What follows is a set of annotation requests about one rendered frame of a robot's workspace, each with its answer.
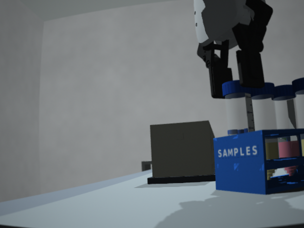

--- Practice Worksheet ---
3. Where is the blue tube rack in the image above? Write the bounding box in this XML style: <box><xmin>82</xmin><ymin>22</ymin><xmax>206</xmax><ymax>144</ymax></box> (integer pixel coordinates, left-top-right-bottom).
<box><xmin>213</xmin><ymin>128</ymin><xmax>304</xmax><ymax>195</ymax></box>

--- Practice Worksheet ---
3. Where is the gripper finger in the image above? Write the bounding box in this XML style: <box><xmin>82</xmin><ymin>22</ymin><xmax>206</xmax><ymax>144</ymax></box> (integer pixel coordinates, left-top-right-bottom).
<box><xmin>232</xmin><ymin>0</ymin><xmax>273</xmax><ymax>89</ymax></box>
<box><xmin>197</xmin><ymin>40</ymin><xmax>233</xmax><ymax>99</ymax></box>

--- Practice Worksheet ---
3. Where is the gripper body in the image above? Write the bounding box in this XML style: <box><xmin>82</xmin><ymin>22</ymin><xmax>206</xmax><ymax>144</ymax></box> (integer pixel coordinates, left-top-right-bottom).
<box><xmin>194</xmin><ymin>0</ymin><xmax>255</xmax><ymax>50</ymax></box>

